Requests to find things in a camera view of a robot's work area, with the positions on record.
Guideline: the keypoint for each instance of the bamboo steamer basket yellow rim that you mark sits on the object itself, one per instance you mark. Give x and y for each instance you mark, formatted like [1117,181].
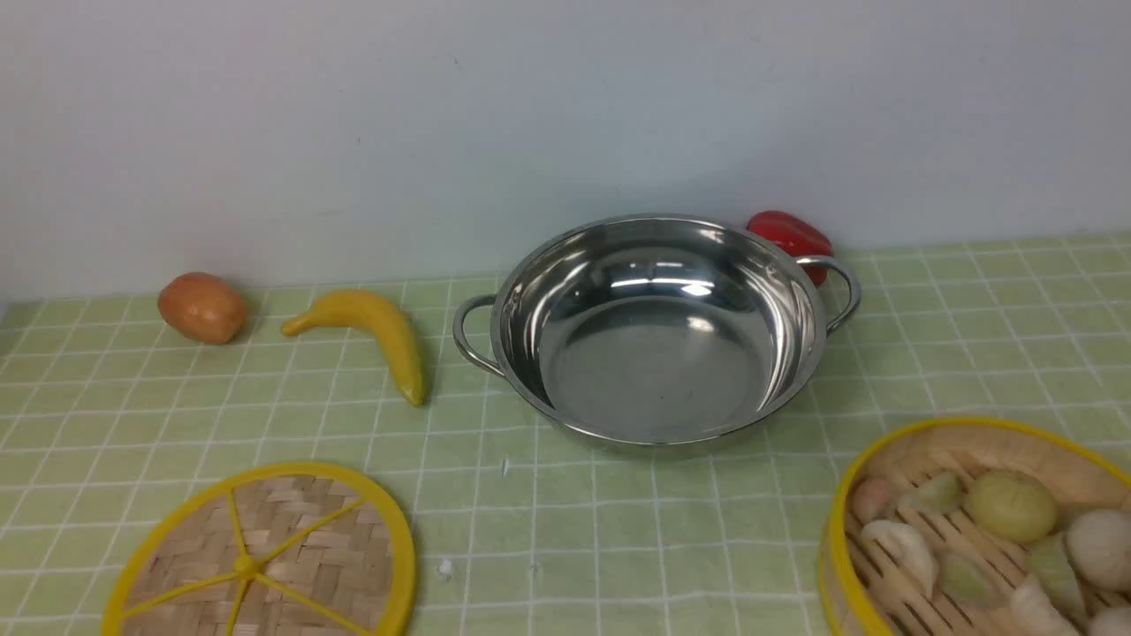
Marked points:
[865,592]

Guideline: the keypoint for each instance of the green dumpling upper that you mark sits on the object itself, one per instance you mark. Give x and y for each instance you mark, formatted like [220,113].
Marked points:
[939,495]

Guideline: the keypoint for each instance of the white dumpling bottom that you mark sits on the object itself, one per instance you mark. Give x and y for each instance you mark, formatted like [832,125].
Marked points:
[1034,613]

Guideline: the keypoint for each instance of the pink dumpling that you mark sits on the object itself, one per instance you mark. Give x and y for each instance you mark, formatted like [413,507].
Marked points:
[873,499]

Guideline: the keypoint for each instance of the stainless steel two-handled pot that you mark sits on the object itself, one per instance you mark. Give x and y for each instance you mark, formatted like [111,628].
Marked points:
[658,330]

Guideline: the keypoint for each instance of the pale green dumpling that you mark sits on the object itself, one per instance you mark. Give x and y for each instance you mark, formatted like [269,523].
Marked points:
[965,583]

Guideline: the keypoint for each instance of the woven bamboo steamer lid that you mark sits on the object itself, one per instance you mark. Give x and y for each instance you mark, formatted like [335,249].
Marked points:
[301,548]

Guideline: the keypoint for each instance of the green checkered tablecloth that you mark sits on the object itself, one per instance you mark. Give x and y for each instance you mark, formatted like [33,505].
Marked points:
[109,420]

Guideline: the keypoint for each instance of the white dumpling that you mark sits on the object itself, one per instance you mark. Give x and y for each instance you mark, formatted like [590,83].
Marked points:
[907,547]
[1034,613]

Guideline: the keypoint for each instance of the green-white dumpling right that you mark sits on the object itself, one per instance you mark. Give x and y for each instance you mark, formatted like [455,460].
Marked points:
[1049,561]

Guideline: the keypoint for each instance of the white round bun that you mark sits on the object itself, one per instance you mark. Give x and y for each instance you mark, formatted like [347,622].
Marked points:
[1099,547]

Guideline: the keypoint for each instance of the yellow banana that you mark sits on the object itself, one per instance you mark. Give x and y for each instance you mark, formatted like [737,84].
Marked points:
[382,320]

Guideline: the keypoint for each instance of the red bell pepper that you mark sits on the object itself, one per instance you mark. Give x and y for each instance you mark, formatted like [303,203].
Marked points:
[793,235]

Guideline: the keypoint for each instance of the yellow-green round bun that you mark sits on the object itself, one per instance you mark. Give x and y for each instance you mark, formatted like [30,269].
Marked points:
[1012,505]

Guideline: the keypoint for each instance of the brown potato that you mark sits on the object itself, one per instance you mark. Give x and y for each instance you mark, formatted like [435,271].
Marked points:
[203,307]

